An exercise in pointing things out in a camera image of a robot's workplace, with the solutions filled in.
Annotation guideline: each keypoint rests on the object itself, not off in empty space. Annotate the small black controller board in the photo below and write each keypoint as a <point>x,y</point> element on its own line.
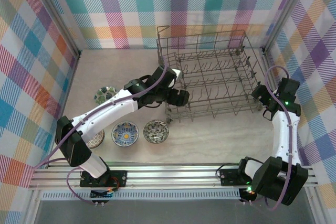
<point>249,195</point>
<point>102,194</point>

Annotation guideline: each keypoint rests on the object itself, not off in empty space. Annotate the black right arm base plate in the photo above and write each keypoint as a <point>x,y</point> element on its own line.
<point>228,176</point>

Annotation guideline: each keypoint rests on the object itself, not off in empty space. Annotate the dark floral mosaic bowl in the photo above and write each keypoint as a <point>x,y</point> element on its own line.
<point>156,131</point>

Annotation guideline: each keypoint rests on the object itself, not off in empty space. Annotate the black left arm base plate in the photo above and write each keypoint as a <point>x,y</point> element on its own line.
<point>119,178</point>

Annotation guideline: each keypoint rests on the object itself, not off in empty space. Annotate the blue and yellow patterned bowl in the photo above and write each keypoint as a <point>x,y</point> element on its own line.
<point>125,134</point>

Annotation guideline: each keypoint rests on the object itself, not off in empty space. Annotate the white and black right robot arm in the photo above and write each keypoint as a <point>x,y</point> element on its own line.
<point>284,134</point>

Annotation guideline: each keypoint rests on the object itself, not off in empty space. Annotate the aluminium frame post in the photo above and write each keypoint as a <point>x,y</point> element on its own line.
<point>284,11</point>
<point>59,14</point>

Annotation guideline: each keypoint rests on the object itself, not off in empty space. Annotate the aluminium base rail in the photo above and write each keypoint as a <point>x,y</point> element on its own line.
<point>170,176</point>

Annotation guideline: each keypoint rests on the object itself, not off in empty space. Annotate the green leaf pattern bowl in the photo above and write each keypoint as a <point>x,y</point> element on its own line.
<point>103,95</point>

